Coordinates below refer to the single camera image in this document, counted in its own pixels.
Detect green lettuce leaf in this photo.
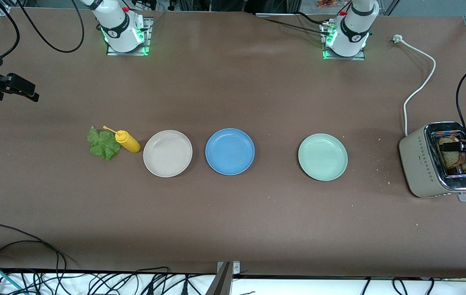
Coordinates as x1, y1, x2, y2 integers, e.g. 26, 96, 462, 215
87, 126, 122, 161

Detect yellow mustard squeeze bottle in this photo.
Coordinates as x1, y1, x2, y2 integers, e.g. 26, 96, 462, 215
102, 125, 141, 154

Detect pale green plate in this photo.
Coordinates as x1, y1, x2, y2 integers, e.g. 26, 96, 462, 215
298, 133, 348, 181

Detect beige plate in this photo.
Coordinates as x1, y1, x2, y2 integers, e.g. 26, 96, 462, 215
143, 130, 193, 178

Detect blue plate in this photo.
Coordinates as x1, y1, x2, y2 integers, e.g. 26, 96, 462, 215
205, 128, 255, 176

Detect beige chrome two-slot toaster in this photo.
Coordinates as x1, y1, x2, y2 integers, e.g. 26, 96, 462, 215
399, 121, 466, 202

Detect thin black right gripper cable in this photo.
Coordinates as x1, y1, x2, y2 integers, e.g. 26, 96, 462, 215
0, 0, 22, 67

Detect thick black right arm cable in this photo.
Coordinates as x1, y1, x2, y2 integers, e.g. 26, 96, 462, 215
16, 0, 86, 54

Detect white toaster power cord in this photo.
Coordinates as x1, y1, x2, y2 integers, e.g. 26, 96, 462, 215
393, 34, 437, 136

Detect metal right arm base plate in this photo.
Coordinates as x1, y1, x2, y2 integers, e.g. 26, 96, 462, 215
106, 17, 153, 56

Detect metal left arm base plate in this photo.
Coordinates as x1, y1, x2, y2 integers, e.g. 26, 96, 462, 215
321, 20, 366, 61

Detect black looped floor cable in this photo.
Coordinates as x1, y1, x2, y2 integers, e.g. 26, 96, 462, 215
0, 223, 69, 295

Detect black cables along table edge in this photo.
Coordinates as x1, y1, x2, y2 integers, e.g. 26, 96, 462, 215
257, 12, 332, 36

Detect aluminium profile bracket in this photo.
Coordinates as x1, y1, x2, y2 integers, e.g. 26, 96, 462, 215
205, 261, 241, 295

